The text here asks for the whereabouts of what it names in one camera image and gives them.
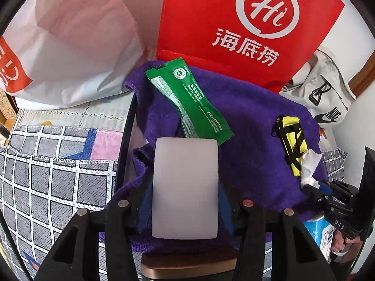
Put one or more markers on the person's right hand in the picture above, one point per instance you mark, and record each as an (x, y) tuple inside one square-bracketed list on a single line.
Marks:
[(339, 241)]

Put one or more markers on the red paper bag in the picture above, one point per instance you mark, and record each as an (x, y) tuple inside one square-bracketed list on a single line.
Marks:
[(205, 14)]

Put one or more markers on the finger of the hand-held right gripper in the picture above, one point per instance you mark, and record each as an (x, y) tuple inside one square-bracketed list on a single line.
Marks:
[(337, 188), (315, 194)]

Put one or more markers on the dark green tea tin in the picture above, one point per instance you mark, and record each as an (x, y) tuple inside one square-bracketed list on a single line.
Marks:
[(187, 269)]

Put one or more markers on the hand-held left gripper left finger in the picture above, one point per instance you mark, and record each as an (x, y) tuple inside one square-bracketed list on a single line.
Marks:
[(146, 207)]

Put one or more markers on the white sponge block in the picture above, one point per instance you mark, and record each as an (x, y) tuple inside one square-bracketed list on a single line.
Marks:
[(184, 187)]

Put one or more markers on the white plastic shopping bag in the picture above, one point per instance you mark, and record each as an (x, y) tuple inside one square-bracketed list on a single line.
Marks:
[(73, 49)]

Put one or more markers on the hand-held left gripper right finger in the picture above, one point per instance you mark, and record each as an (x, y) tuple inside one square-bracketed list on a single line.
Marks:
[(224, 210)]

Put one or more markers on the wooden door frame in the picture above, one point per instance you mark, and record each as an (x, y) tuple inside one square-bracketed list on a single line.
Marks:
[(364, 82)]

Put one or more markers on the green wet wipe packet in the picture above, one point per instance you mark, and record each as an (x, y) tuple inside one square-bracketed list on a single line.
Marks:
[(187, 93)]

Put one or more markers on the yellow mesh pouch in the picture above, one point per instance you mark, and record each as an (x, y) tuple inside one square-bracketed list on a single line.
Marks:
[(288, 126)]

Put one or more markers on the grey checkered star blanket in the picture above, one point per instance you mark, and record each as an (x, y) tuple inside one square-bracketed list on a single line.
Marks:
[(44, 181)]

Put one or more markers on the white tissue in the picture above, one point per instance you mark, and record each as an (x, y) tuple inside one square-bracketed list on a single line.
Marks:
[(310, 164)]

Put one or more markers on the blue tissue pack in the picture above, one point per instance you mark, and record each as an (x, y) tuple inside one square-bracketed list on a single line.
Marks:
[(316, 231)]

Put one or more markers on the purple towel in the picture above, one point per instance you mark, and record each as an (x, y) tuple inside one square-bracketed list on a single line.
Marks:
[(252, 123)]

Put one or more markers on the grey waist bag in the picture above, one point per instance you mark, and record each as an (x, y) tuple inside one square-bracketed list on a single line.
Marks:
[(331, 93)]

